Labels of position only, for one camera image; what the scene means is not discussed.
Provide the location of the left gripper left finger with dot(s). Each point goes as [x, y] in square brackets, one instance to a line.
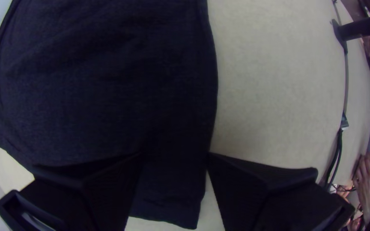
[85, 199]

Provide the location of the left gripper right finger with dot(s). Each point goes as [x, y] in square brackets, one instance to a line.
[262, 199]

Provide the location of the black t-shirt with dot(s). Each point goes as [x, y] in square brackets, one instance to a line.
[108, 80]

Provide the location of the person's hand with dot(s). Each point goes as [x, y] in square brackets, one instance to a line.
[366, 189]

